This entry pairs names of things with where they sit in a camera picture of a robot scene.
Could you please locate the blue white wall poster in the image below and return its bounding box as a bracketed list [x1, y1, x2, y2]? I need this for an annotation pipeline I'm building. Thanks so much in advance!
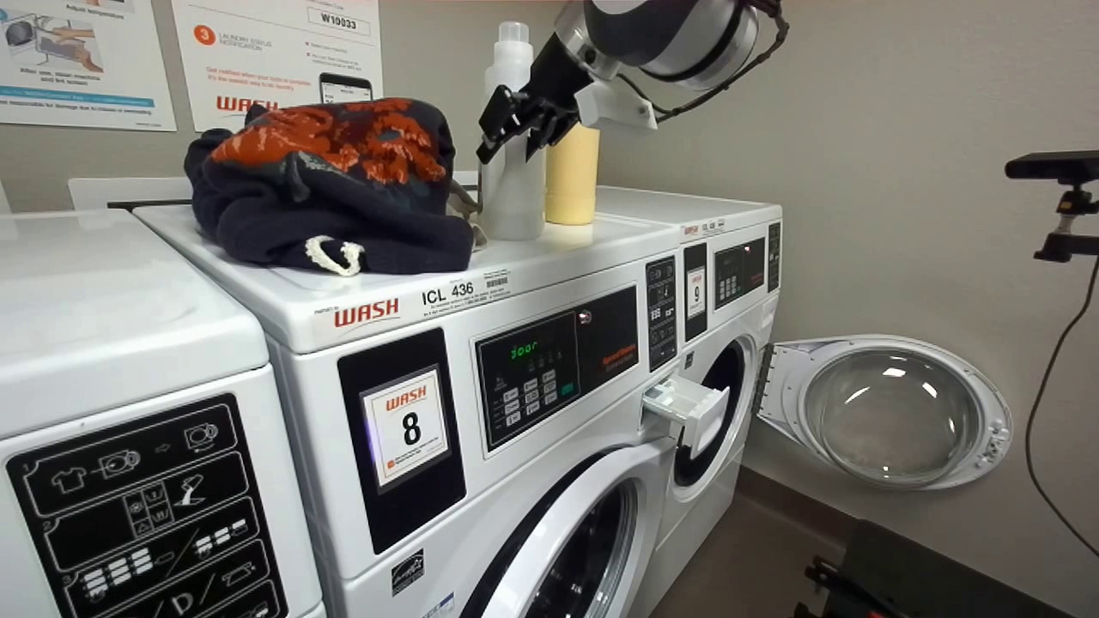
[0, 0, 179, 133]

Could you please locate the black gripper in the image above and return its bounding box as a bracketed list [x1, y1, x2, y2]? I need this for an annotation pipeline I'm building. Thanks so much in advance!
[473, 30, 596, 166]

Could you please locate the white front-load washing machine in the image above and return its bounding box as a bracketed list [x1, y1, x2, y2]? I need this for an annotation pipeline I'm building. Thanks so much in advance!
[0, 174, 328, 618]

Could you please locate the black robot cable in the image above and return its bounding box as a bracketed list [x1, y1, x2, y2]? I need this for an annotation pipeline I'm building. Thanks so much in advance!
[637, 0, 797, 124]

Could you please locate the orange white wall poster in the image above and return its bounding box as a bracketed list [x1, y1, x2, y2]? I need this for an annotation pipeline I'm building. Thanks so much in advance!
[169, 0, 383, 133]

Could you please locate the black stereo camera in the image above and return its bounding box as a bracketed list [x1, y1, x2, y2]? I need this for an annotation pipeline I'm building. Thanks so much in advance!
[1004, 149, 1099, 184]

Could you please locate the white washer number nine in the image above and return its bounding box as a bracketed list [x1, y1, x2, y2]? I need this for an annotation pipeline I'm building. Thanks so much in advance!
[590, 181, 788, 616]

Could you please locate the white washer number eight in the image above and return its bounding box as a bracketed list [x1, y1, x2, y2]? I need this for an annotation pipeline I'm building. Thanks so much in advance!
[129, 167, 689, 618]

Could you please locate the yellow metal water bottle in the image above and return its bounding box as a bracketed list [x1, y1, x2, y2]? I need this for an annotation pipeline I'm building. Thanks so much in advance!
[543, 117, 605, 231]

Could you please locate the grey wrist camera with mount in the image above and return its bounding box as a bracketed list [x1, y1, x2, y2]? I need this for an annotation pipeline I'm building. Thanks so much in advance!
[571, 76, 667, 131]

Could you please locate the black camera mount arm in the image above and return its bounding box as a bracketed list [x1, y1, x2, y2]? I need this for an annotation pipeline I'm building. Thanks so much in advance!
[1030, 181, 1099, 269]

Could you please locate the black camera cable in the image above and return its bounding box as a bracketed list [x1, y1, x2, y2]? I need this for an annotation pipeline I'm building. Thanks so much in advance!
[1018, 259, 1099, 562]

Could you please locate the black perforated base platform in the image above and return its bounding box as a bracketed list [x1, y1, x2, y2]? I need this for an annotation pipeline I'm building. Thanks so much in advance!
[792, 520, 1073, 618]

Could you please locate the orange and navy clothes pile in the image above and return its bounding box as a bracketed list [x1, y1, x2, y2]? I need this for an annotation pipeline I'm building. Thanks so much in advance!
[180, 96, 484, 283]

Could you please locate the round washer door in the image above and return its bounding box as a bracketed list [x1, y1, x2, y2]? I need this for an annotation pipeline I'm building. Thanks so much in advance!
[460, 442, 669, 618]
[754, 330, 1015, 496]

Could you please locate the white detergent drawer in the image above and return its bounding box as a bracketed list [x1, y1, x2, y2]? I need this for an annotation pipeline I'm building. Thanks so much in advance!
[637, 373, 732, 455]

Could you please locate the red-handled black clamp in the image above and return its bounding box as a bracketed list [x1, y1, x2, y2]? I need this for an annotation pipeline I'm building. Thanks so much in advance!
[800, 554, 906, 618]

